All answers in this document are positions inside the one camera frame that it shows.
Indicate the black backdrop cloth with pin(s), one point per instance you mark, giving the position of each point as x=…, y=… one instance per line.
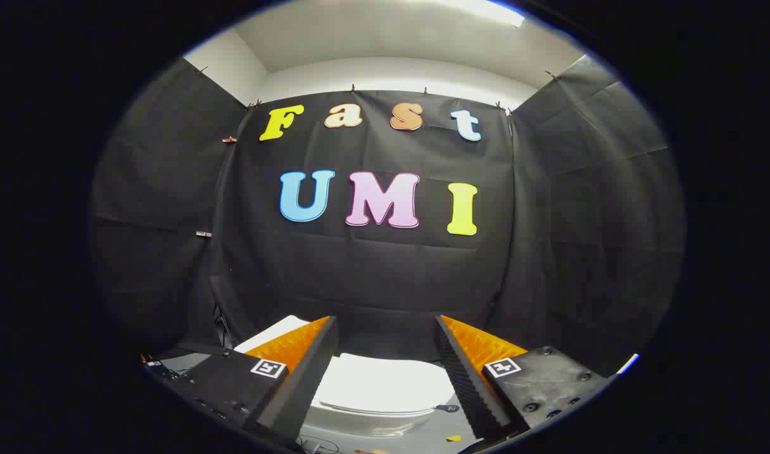
x=384, y=271

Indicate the white toilet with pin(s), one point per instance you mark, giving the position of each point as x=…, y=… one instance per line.
x=359, y=425

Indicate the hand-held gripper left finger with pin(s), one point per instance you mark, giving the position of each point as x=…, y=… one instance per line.
x=309, y=378

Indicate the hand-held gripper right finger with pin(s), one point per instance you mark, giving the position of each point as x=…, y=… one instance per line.
x=466, y=378

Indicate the white toilet lid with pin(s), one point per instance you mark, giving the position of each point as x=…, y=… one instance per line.
x=384, y=384

